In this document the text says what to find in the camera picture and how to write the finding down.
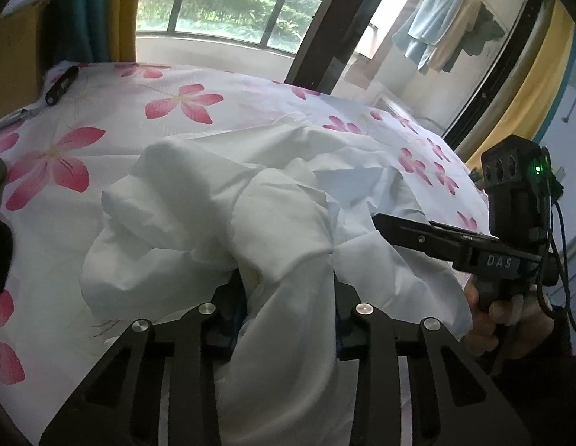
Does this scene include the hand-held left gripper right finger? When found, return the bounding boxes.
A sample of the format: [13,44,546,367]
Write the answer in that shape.
[333,275,533,446]

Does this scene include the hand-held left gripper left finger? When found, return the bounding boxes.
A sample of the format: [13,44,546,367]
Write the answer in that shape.
[38,282,248,446]

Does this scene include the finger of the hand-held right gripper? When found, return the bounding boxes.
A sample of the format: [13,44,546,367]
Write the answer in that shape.
[428,220,501,245]
[370,213,474,268]

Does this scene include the white long-sleeved garment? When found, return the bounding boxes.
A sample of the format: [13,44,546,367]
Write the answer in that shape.
[78,114,474,446]

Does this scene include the person's right forearm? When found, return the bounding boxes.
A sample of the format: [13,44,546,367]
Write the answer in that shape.
[495,306,576,446]

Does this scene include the person's right hand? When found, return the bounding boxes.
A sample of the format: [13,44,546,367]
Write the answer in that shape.
[463,283,558,361]

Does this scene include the yellow curtain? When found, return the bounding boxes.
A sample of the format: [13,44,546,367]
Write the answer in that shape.
[456,1,576,169]
[106,0,141,64]

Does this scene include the dark hanging garment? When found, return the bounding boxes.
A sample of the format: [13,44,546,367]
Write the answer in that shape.
[459,4,508,57]

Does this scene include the beige hanging garment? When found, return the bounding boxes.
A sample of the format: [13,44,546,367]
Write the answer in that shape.
[426,0,483,74]

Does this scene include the light blue hanging towel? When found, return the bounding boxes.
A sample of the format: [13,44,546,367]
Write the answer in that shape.
[391,0,471,74]

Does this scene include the pink floral bed sheet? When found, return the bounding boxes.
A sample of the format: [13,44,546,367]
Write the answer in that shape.
[0,60,490,446]

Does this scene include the black marker pen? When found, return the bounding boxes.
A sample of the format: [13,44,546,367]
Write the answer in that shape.
[45,65,80,106]

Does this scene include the wooden side cabinet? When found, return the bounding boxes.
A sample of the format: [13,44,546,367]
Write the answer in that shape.
[0,0,52,122]

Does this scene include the teal curtain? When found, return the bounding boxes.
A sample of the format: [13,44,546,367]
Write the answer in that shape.
[36,0,113,68]

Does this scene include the black cable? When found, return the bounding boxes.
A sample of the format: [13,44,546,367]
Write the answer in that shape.
[541,181,576,333]

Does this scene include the black door frame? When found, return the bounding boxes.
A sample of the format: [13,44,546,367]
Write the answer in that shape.
[443,0,557,159]

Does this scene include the black window frame pillar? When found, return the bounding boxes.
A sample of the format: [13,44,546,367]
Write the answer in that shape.
[284,0,406,99]

